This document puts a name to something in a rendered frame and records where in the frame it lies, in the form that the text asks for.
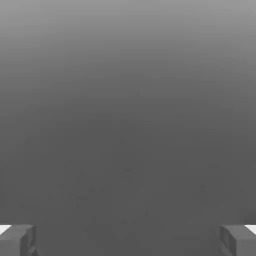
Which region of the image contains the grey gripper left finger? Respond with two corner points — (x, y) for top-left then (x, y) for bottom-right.
(0, 224), (38, 256)

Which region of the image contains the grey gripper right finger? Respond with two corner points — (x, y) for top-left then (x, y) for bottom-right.
(218, 224), (256, 256)

